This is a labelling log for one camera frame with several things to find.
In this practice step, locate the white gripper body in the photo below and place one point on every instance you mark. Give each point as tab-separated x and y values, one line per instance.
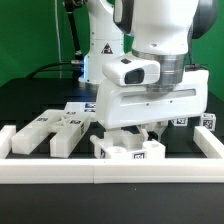
135	105

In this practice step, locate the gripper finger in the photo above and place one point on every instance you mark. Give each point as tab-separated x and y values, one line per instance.
159	128
143	132

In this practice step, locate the white chair seat part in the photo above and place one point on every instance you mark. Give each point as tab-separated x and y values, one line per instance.
124	145

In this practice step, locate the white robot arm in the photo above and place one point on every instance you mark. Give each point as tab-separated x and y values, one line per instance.
162	31

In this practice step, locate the white tag sheet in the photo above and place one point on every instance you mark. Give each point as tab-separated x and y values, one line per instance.
80	107

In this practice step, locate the white right fence block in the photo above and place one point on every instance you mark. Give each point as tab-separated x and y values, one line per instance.
208	143

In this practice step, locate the white fence block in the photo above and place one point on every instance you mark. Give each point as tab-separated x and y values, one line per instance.
6	133
208	143

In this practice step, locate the white left fence block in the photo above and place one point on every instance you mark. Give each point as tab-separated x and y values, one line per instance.
6	133

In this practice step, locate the white front fence bar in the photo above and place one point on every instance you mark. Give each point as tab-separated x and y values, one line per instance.
99	171

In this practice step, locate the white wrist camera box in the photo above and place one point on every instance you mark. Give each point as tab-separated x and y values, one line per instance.
130	70

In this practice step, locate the white chair back frame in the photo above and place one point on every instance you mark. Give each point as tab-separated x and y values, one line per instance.
68	127

